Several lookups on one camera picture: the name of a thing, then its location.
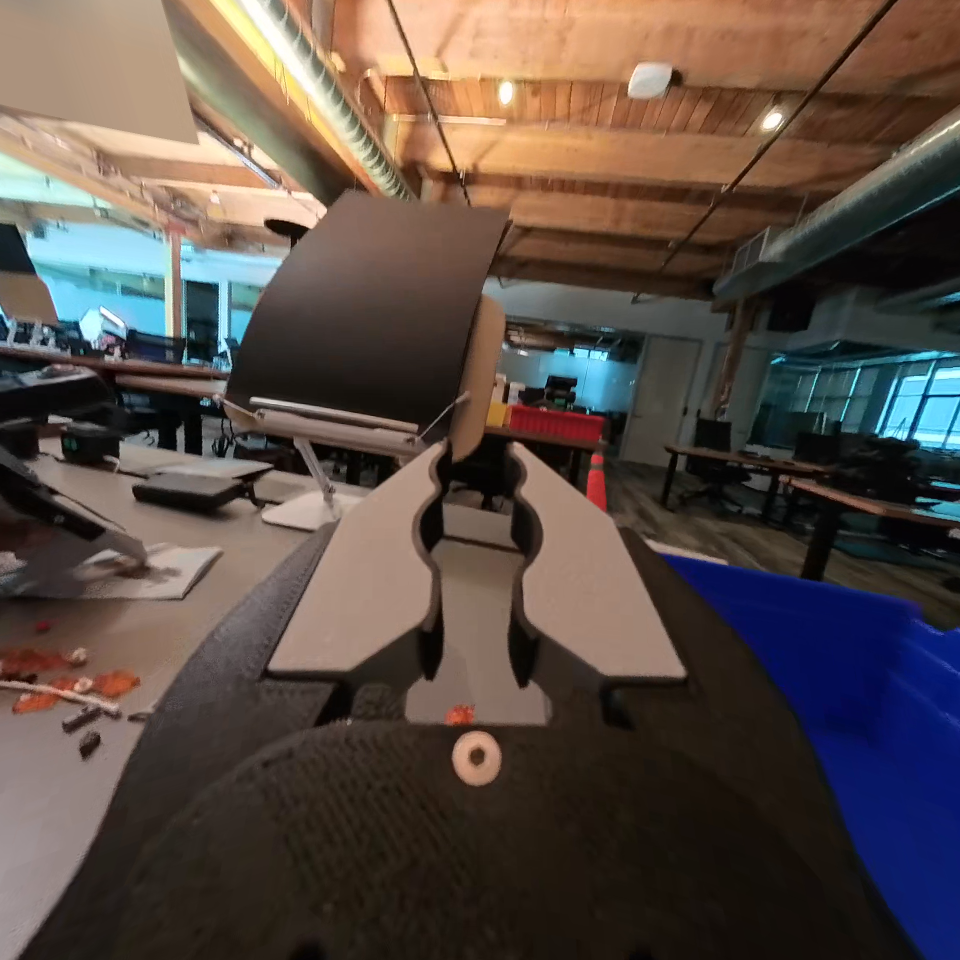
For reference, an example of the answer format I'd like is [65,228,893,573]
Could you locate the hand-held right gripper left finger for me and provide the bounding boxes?
[266,439,451,682]

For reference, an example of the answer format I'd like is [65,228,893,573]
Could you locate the wooden desk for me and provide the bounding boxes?
[0,345,231,455]
[483,423,603,492]
[778,474,960,585]

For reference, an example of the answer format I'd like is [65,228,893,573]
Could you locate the red plastic bin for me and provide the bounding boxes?
[507,405,606,442]

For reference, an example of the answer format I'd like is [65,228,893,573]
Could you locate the metal ceiling duct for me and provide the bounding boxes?
[711,105,960,303]
[238,0,415,202]

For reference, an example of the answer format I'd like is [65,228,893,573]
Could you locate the black power bank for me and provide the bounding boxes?
[132,471,247,516]

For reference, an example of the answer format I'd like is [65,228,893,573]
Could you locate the black charging case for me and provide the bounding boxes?
[58,422,123,468]

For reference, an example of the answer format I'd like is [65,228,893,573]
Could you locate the white ceiling device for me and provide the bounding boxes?
[627,63,678,100]

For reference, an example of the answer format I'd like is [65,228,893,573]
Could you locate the instruction booklet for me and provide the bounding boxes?
[0,543,225,603]

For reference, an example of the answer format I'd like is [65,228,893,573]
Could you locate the white laptop stand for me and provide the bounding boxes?
[212,391,472,532]

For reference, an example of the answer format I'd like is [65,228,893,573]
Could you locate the black office chair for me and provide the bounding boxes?
[678,416,753,515]
[448,448,520,513]

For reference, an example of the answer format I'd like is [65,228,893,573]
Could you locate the grey flat pouch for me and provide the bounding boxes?
[118,454,276,483]

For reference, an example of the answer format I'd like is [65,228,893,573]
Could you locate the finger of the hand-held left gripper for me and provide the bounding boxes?
[0,448,151,600]

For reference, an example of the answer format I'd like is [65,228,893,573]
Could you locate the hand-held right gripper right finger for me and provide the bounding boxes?
[509,442,690,688]

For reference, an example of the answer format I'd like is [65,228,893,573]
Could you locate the white lego chain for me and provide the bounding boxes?
[0,677,123,720]

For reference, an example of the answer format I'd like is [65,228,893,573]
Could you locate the blue plastic bin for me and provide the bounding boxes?
[660,553,960,960]

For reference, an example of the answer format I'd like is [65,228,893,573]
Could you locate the orange lego flame piece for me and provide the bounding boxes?
[0,647,72,678]

